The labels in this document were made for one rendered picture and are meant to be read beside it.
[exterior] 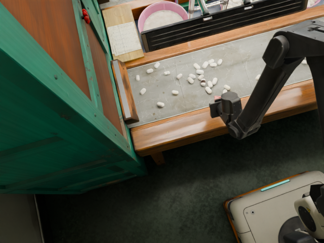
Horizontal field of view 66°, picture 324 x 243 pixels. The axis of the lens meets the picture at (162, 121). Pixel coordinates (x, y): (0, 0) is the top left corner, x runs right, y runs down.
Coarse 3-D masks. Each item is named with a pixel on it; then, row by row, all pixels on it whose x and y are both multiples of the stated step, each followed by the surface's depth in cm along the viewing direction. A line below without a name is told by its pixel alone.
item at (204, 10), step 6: (192, 0) 100; (198, 0) 89; (222, 0) 106; (228, 0) 107; (246, 0) 87; (192, 6) 104; (198, 6) 106; (204, 6) 88; (210, 6) 107; (222, 6) 109; (252, 6) 88; (192, 12) 107; (204, 12) 87; (204, 18) 88; (210, 18) 88
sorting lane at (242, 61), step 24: (216, 48) 126; (240, 48) 125; (264, 48) 124; (144, 72) 124; (192, 72) 123; (216, 72) 122; (240, 72) 121; (144, 96) 121; (168, 96) 120; (192, 96) 119; (240, 96) 118; (144, 120) 117
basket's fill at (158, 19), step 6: (156, 12) 135; (162, 12) 135; (168, 12) 135; (174, 12) 134; (150, 18) 134; (156, 18) 134; (162, 18) 134; (168, 18) 133; (174, 18) 133; (180, 18) 134; (144, 24) 134; (150, 24) 133; (156, 24) 133; (162, 24) 132; (168, 24) 132; (144, 30) 133
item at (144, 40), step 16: (272, 0) 88; (288, 0) 89; (304, 0) 91; (208, 16) 88; (224, 16) 89; (240, 16) 90; (256, 16) 91; (272, 16) 92; (144, 32) 87; (160, 32) 88; (176, 32) 89; (192, 32) 90; (208, 32) 92; (160, 48) 92
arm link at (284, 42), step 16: (272, 48) 52; (288, 48) 50; (272, 64) 54; (288, 64) 54; (272, 80) 60; (256, 96) 68; (272, 96) 65; (256, 112) 72; (240, 128) 81; (256, 128) 82
